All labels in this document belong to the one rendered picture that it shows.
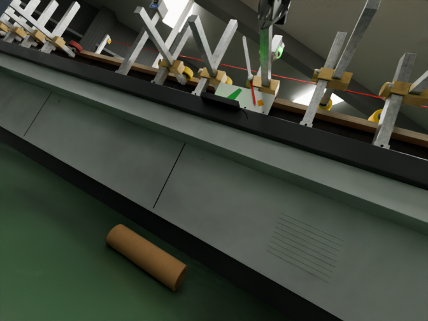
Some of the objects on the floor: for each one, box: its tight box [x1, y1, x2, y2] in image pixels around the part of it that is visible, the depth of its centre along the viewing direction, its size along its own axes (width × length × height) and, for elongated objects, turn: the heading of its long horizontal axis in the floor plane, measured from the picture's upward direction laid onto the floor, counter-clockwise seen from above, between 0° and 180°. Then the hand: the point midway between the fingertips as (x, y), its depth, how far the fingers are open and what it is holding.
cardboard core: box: [106, 224, 188, 291], centre depth 69 cm, size 30×8×8 cm, turn 143°
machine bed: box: [0, 35, 428, 321], centre depth 143 cm, size 70×510×87 cm, turn 143°
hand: (263, 27), depth 57 cm, fingers closed
